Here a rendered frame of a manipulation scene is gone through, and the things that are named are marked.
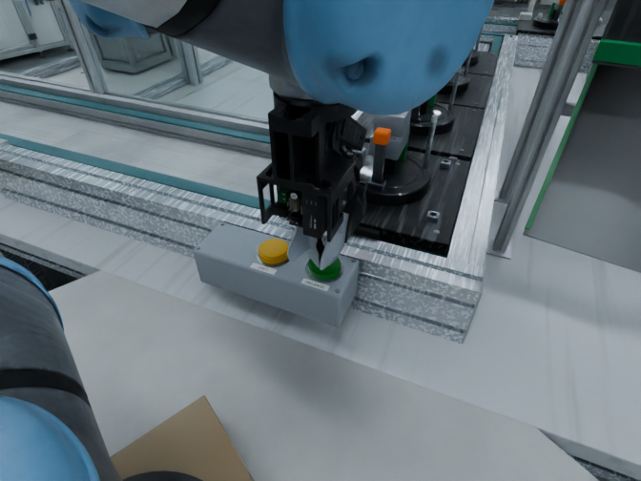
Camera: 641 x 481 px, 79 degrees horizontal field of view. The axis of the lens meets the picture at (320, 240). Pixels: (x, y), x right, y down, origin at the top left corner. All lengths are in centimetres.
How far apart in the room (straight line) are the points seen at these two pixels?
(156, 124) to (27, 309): 70
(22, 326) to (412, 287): 40
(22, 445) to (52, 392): 6
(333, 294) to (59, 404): 29
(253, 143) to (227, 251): 36
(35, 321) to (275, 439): 27
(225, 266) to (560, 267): 52
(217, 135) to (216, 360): 50
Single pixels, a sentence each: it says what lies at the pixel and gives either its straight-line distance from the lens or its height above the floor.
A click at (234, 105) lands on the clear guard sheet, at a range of 90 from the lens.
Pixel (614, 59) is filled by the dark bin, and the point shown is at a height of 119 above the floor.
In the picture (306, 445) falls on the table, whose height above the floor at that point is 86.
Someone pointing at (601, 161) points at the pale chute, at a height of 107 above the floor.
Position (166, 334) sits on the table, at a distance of 58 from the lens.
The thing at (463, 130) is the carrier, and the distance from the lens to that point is 85.
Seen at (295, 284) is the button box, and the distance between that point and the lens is 47.
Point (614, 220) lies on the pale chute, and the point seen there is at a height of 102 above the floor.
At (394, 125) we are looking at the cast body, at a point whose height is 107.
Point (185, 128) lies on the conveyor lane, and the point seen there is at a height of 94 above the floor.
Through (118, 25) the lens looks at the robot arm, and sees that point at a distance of 24.
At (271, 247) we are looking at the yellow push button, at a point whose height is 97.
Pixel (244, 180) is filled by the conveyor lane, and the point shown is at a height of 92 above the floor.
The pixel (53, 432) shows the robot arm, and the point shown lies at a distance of 22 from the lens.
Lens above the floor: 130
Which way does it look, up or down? 40 degrees down
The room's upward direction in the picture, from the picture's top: straight up
